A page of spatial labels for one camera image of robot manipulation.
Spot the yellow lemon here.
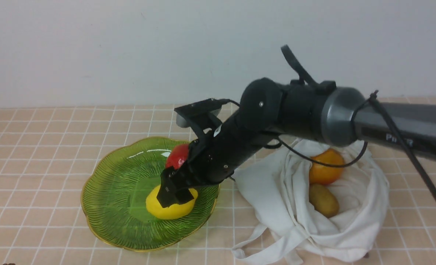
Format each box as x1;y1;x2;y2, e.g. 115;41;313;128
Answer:
146;185;199;220

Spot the orange fruit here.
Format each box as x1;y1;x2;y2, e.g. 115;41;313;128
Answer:
309;149;345;185

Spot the red apple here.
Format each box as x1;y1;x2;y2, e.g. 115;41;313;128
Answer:
165;143;189;170

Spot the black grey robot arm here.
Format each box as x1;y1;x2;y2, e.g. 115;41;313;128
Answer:
157;78;436;207

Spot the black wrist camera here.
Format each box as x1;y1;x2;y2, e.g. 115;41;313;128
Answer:
174;98;226;139

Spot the white cloth bag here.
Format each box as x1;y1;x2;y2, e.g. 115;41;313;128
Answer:
232;149;390;265

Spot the green glass fruit plate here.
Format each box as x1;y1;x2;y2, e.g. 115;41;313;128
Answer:
81;137;220;252

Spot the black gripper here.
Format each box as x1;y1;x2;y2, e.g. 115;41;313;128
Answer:
157;110;266;208

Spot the brown kiwi fruit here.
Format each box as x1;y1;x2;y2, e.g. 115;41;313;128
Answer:
308;183;340;218

